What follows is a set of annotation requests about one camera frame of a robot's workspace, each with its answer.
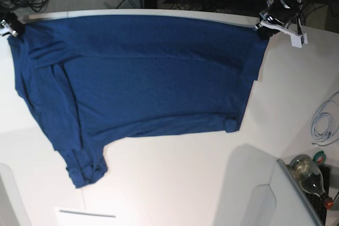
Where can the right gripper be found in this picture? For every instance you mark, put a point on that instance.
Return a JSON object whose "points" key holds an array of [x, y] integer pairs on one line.
{"points": [[10, 25]]}

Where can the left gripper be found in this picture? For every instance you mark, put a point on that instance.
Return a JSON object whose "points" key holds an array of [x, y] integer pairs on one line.
{"points": [[277, 18]]}

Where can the dark blue t-shirt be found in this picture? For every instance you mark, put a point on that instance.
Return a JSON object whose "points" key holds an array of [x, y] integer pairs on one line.
{"points": [[92, 80]]}

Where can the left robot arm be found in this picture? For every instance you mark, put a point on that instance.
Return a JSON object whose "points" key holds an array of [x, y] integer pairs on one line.
{"points": [[293, 3]]}

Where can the green tape roll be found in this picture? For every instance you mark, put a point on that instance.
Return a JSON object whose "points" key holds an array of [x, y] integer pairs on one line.
{"points": [[319, 158]]}

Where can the clear plastic bottle red cap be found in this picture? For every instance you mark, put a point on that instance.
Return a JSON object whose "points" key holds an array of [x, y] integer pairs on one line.
{"points": [[310, 178]]}

